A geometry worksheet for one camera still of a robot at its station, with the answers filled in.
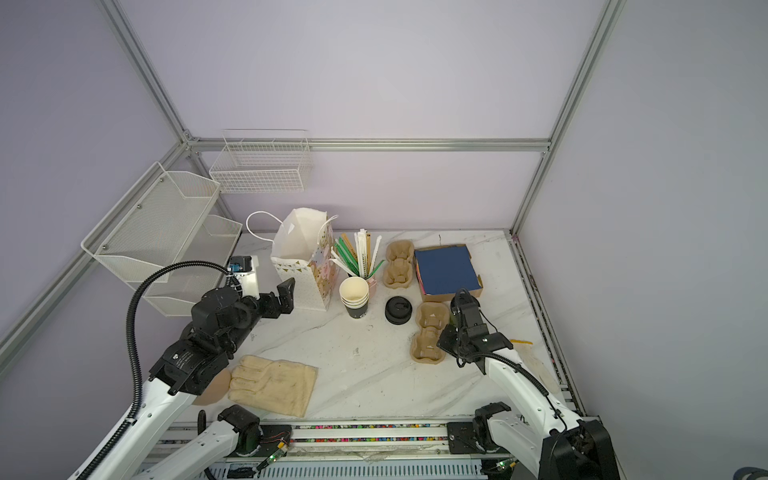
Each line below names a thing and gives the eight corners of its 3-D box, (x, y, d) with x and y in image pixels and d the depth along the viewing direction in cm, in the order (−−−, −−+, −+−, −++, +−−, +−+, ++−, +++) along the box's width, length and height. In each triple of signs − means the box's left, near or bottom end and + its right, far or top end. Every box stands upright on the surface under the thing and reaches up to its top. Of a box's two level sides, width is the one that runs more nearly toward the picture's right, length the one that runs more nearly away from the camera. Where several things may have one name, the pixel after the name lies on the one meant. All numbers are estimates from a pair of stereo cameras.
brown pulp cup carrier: (383, 290, 104) (382, 281, 100) (387, 248, 117) (387, 238, 113) (411, 291, 104) (412, 283, 100) (413, 249, 117) (413, 240, 113)
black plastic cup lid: (384, 324, 96) (384, 319, 94) (384, 301, 102) (384, 296, 99) (412, 324, 96) (412, 319, 94) (411, 301, 102) (411, 296, 99)
